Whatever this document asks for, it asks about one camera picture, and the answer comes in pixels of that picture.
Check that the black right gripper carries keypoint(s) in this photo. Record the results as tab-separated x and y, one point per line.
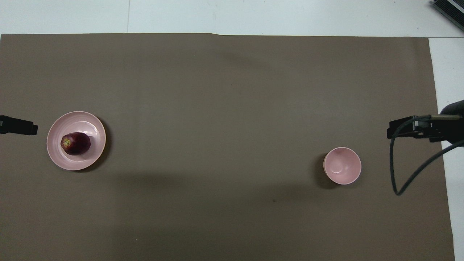
453	128

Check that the dark red apple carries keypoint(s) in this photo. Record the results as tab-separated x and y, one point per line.
77	144

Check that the pink plate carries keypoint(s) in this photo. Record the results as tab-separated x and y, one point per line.
78	121

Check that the pink bowl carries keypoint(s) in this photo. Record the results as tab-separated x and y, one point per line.
342	166

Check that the black ribbed device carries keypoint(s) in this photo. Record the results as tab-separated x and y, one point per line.
451	11

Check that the brown paper table mat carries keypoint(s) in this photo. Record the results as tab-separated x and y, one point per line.
217	108

